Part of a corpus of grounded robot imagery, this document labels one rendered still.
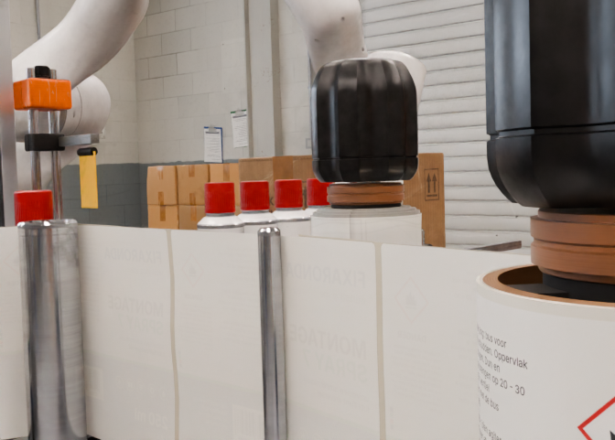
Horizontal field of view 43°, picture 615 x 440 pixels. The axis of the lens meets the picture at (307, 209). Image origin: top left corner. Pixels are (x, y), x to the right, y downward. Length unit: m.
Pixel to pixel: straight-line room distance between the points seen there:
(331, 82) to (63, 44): 0.79
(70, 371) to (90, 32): 0.82
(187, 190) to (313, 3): 3.83
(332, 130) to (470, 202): 4.80
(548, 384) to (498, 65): 0.07
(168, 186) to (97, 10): 3.71
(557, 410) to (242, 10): 6.71
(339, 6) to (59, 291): 0.64
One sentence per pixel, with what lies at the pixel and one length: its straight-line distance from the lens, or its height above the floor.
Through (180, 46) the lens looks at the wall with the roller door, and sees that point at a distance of 7.37.
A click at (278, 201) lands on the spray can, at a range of 0.91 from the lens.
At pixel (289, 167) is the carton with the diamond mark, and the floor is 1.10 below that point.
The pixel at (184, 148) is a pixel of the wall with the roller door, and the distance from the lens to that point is 7.29.
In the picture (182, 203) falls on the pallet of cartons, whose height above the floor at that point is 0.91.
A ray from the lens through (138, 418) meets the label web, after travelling 0.52.
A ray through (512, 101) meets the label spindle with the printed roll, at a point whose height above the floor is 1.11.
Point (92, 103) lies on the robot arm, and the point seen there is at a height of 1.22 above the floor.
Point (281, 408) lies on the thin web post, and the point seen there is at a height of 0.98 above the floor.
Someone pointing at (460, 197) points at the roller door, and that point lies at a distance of 5.39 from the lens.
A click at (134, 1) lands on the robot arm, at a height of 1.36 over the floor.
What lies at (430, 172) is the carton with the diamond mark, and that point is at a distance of 1.43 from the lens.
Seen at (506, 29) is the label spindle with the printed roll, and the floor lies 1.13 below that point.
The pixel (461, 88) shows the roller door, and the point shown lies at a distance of 5.40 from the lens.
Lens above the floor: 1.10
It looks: 3 degrees down
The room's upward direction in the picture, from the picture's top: 2 degrees counter-clockwise
